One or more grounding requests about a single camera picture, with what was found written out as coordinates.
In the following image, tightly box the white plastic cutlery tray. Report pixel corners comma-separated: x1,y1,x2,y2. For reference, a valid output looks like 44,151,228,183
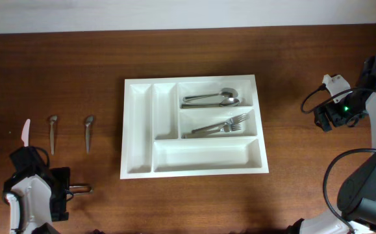
120,75,269,179

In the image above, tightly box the metal tablespoon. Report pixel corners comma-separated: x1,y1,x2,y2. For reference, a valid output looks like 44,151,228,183
182,88,238,102
181,97,240,109

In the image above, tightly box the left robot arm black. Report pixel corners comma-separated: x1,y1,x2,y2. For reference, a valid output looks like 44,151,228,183
2,146,71,233

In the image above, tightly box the white plastic knife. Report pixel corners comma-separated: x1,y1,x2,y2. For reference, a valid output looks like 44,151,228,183
21,119,31,147

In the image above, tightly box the small metal teaspoon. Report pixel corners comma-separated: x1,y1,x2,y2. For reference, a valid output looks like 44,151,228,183
49,115,58,155
84,115,94,154

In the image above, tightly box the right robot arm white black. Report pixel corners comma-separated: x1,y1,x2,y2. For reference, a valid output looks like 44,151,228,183
286,55,376,234

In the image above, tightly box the metal fork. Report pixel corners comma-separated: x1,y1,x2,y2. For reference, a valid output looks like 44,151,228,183
182,124,242,138
192,113,249,133

